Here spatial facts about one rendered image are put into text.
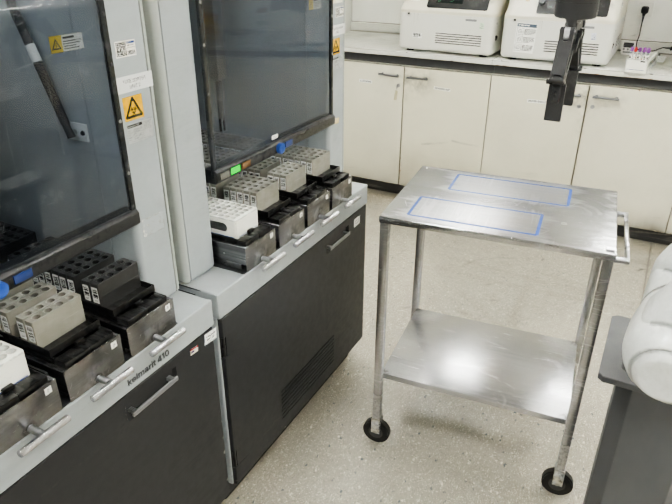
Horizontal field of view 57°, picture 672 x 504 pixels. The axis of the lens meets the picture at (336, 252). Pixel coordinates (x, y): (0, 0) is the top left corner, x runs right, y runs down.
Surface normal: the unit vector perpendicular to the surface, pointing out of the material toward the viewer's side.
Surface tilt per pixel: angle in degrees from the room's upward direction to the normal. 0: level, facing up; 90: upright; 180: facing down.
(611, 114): 90
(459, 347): 0
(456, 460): 0
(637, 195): 90
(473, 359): 0
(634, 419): 90
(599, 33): 90
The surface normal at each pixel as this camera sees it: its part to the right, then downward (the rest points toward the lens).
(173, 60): 0.88, 0.22
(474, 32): -0.50, 0.40
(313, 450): 0.00, -0.89
